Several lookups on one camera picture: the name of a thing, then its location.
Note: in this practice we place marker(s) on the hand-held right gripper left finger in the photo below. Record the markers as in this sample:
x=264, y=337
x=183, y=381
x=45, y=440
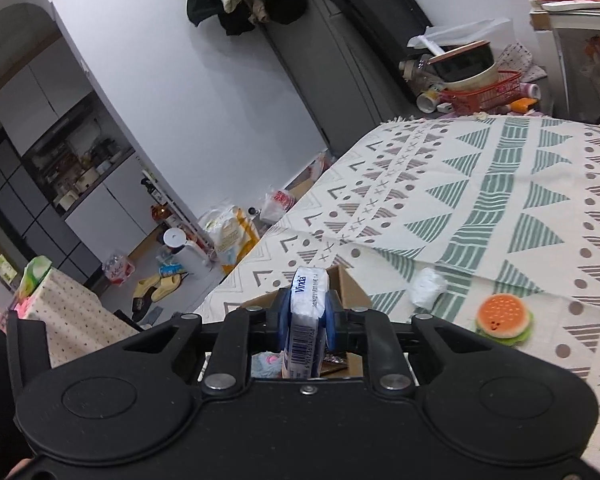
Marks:
x=282, y=320

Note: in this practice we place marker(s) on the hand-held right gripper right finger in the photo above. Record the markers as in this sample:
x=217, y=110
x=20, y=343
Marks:
x=334, y=325

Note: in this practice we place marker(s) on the blue white tissue packet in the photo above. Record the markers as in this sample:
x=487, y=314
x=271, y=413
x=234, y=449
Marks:
x=305, y=320

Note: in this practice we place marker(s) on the dark packaged socks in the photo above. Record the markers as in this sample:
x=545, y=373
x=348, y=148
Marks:
x=334, y=359

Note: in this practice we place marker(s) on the brown cardboard box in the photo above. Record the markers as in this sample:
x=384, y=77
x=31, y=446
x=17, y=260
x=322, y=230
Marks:
x=347, y=285

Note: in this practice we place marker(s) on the grey patterned sock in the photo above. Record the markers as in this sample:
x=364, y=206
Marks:
x=267, y=360

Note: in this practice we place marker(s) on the cream dotted cloth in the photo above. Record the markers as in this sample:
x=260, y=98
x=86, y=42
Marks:
x=75, y=320

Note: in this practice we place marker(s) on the green tissue box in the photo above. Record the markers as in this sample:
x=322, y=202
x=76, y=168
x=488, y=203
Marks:
x=35, y=275

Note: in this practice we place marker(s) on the yellow white sack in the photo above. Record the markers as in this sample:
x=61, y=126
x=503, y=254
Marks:
x=232, y=235

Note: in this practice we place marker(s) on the crumpled white sock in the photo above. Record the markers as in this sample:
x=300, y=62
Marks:
x=427, y=285

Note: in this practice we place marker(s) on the yellow slipper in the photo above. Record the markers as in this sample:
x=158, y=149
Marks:
x=142, y=295
x=172, y=282

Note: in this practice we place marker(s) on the white red plastic bag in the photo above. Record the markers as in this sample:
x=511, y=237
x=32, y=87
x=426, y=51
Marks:
x=277, y=202

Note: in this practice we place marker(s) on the pack of water bottles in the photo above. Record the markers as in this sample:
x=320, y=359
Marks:
x=116, y=266

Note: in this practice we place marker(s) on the white storage rack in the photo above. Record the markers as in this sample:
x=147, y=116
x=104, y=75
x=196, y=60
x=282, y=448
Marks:
x=180, y=210

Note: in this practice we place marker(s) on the orange bottle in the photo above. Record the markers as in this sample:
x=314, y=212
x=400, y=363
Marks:
x=157, y=210

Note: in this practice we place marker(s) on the burger plush toy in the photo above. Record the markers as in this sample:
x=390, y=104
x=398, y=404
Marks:
x=504, y=319

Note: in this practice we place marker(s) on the white kitchen cabinet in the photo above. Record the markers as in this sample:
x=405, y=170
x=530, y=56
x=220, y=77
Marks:
x=110, y=195

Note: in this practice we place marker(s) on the green grey patterned blanket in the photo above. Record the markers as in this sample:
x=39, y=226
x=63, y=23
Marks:
x=480, y=185

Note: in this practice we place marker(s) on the paper cup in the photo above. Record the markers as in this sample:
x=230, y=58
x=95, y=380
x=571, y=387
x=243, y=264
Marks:
x=427, y=101

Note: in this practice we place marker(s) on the grey door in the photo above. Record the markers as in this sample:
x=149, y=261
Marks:
x=320, y=70

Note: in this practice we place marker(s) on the red plastic basket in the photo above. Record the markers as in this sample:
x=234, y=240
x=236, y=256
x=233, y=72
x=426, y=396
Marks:
x=480, y=95

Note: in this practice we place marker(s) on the black cream bowl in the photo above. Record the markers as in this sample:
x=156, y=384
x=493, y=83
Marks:
x=467, y=67

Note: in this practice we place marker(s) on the black leaning monitor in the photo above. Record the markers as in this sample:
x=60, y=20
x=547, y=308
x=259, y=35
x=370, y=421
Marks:
x=380, y=10

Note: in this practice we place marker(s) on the clear plastic bag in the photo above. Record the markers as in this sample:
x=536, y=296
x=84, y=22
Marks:
x=460, y=32

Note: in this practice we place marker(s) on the white dotted fabric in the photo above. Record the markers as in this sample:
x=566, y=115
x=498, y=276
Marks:
x=520, y=60

